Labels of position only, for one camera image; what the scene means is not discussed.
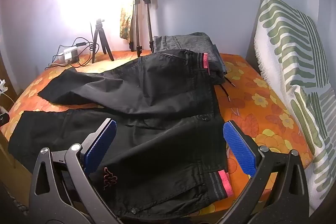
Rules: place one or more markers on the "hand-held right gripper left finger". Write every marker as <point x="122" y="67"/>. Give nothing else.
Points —
<point x="101" y="142"/>

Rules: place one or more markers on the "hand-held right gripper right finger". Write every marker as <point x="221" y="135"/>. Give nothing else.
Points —
<point x="239" y="148"/>

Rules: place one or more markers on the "black pants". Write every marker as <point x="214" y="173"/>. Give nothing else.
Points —
<point x="157" y="108"/>

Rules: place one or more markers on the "grey folded pants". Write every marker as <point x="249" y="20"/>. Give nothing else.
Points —
<point x="183" y="41"/>

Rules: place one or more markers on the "orange floral bed sheet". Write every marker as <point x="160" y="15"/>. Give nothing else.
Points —
<point x="262" y="108"/>

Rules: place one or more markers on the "white power strip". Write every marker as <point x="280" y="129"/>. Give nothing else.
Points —
<point x="68" y="54"/>

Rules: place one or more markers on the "small black device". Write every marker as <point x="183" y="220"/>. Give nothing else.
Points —
<point x="4" y="119"/>

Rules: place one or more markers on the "small black tripod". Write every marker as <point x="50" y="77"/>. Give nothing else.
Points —
<point x="99" y="32"/>

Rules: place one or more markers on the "floral hanging cloth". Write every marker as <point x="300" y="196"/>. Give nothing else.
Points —
<point x="125" y="22"/>

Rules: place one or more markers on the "tall tripod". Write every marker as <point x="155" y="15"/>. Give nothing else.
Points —
<point x="137" y="3"/>

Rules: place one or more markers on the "brown wooden bed frame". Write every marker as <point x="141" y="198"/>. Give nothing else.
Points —
<point x="11" y="174"/>

